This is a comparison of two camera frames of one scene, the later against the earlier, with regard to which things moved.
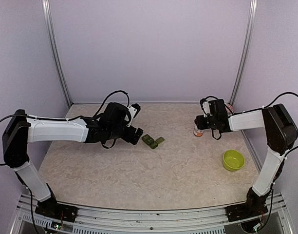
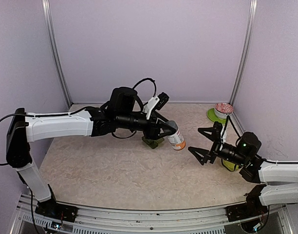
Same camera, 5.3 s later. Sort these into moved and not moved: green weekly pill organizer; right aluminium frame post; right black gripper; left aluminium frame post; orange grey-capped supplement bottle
Moved: orange grey-capped supplement bottle; right black gripper
Not moved: green weekly pill organizer; left aluminium frame post; right aluminium frame post
